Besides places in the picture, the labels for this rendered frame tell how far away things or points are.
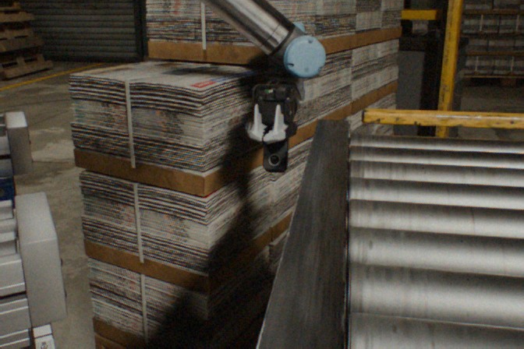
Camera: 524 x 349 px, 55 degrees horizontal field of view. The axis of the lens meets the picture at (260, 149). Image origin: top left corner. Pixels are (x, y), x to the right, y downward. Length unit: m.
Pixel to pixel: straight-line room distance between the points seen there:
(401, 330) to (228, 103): 0.80
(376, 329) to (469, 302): 0.08
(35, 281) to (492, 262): 0.40
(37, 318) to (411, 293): 0.35
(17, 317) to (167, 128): 0.59
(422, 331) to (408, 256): 0.11
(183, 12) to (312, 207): 0.95
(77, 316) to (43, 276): 1.30
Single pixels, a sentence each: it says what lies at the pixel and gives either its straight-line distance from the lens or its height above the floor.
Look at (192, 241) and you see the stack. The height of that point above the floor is 0.49.
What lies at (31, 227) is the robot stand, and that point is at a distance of 0.55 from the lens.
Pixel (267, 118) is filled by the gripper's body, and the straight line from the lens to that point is 0.91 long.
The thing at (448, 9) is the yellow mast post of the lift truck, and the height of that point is 0.95.
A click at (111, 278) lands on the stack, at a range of 1.35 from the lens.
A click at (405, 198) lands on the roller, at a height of 0.79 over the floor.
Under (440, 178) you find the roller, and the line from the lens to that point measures 0.62.
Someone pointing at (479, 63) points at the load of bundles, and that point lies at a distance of 6.55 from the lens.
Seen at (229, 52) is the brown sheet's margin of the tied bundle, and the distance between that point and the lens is 1.28.
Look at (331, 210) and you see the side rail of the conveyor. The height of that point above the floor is 0.80.
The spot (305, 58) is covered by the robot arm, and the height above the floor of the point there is 0.89.
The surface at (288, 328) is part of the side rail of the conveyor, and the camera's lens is 0.32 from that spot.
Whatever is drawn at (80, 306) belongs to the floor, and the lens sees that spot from 1.89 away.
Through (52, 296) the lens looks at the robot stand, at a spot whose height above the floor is 0.71.
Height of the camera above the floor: 0.99
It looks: 16 degrees down
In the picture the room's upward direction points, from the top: straight up
